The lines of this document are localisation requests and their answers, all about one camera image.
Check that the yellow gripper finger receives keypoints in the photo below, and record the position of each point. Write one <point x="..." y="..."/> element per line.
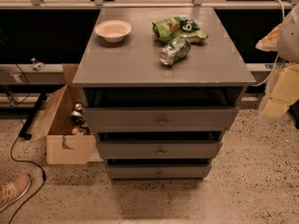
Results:
<point x="282" y="91"/>

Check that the grey bottom drawer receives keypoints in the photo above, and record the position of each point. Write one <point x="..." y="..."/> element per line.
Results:
<point x="146" y="172"/>

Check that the grey drawer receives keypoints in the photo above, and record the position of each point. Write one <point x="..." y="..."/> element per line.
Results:
<point x="146" y="172"/>
<point x="158" y="150"/>
<point x="159" y="119"/>

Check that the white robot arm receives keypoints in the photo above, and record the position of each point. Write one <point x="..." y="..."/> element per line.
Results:
<point x="284" y="39"/>

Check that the grey top drawer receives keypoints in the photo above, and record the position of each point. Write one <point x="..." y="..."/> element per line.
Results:
<point x="159" y="119"/>

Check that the grey drawer cabinet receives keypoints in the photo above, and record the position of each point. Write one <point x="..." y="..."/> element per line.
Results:
<point x="129" y="74"/>

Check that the grey middle drawer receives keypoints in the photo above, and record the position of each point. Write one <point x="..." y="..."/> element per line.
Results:
<point x="158" y="150"/>

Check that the crushed green soda can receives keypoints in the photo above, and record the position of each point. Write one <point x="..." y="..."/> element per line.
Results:
<point x="175" y="51"/>

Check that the green chip bag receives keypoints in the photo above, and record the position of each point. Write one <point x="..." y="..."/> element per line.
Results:
<point x="178" y="27"/>

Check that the white bowl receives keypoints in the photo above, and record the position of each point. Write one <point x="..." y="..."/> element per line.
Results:
<point x="113" y="31"/>

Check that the dark bottle in box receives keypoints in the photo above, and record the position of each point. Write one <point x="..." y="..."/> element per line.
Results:
<point x="77" y="114"/>

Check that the orange ball in box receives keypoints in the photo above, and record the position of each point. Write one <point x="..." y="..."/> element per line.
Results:
<point x="74" y="131"/>

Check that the cardboard box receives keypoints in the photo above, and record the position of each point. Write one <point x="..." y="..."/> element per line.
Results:
<point x="56" y="125"/>

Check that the black metal bar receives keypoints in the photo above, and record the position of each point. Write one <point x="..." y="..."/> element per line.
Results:
<point x="23" y="132"/>

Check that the small clear object on ledge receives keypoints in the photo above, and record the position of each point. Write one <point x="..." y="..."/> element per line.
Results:
<point x="37" y="65"/>

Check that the tan sneaker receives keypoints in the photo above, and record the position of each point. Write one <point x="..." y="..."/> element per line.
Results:
<point x="12" y="191"/>

